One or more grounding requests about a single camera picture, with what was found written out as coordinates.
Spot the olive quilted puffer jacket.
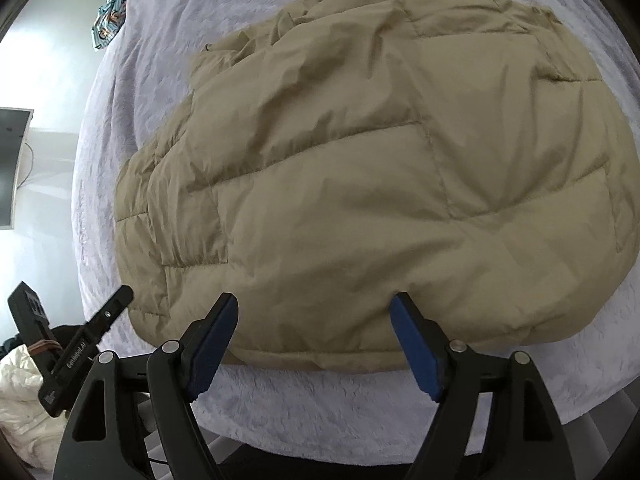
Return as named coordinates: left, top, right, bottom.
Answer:
left=114, top=0, right=639, bottom=373

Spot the white puffy garment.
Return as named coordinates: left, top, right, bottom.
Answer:
left=0, top=344, right=66, bottom=471

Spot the lavender fleece bed blanket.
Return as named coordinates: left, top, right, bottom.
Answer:
left=72, top=0, right=639, bottom=465

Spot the blue patterned cloth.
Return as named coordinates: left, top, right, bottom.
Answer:
left=91, top=0, right=127, bottom=51

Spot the wall-mounted dark monitor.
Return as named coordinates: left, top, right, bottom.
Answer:
left=0, top=108, right=32, bottom=230

